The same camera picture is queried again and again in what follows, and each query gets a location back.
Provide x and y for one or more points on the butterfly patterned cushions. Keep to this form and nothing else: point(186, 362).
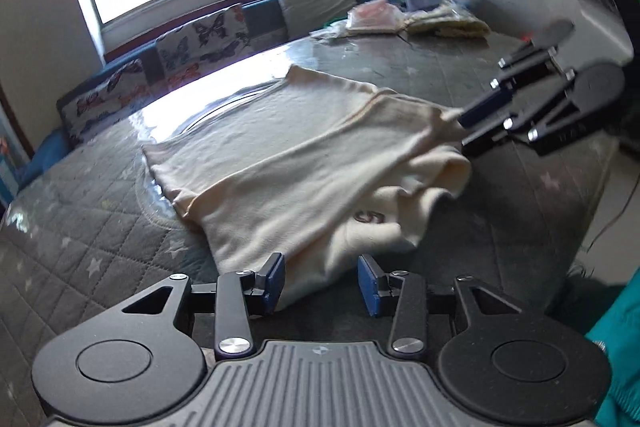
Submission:
point(47, 147)

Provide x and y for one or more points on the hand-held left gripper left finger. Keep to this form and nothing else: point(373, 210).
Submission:
point(274, 283)

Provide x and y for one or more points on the plastic bag with pink cloth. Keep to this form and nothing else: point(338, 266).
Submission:
point(372, 14)

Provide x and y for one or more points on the plastic bag with yellow cloth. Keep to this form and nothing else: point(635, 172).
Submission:
point(447, 22)

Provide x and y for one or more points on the butterfly print cushion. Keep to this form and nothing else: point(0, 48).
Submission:
point(210, 42)
point(105, 102)

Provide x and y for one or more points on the cream knit garment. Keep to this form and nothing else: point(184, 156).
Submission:
point(280, 157)

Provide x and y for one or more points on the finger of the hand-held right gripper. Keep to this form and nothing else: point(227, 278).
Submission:
point(486, 108)
point(482, 141)

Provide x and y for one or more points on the white cushion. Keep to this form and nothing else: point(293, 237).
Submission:
point(315, 7)

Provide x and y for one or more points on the grey quilted star table cover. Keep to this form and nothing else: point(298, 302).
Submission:
point(75, 227)

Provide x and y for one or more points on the teal cloth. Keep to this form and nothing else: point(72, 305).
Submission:
point(620, 357)

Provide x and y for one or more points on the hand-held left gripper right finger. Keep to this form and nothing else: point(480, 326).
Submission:
point(369, 287)

